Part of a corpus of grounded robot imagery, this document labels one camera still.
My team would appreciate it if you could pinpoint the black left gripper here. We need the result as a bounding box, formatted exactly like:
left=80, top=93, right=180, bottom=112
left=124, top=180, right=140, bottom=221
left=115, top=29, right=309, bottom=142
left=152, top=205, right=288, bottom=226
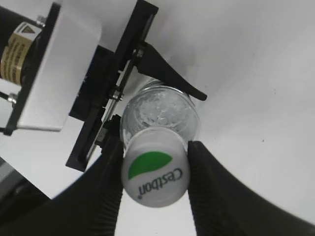
left=65, top=0, right=207, bottom=172

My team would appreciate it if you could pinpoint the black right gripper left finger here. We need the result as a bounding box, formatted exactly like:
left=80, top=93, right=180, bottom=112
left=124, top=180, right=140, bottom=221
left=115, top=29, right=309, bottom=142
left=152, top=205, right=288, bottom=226
left=0, top=137, right=124, bottom=236

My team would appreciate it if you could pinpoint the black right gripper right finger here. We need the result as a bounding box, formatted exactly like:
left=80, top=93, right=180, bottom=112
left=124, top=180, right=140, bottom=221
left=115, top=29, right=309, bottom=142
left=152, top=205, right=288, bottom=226
left=188, top=141, right=315, bottom=236

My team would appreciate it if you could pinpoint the clear cestbon water bottle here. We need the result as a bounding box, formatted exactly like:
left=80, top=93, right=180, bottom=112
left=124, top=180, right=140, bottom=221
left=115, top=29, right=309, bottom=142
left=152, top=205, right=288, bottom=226
left=120, top=78, right=201, bottom=149

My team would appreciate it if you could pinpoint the white green bottle cap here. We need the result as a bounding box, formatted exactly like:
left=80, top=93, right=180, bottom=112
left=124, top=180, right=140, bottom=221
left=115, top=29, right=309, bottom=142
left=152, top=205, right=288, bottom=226
left=121, top=127, right=190, bottom=208

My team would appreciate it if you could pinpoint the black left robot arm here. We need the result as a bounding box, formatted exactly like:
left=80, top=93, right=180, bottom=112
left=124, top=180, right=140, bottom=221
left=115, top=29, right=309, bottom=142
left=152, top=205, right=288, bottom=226
left=0, top=0, right=207, bottom=172

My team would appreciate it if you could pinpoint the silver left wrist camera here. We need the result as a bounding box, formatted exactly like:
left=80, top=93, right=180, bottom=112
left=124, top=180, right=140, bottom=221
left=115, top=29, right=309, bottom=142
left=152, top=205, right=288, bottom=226
left=3, top=0, right=102, bottom=136

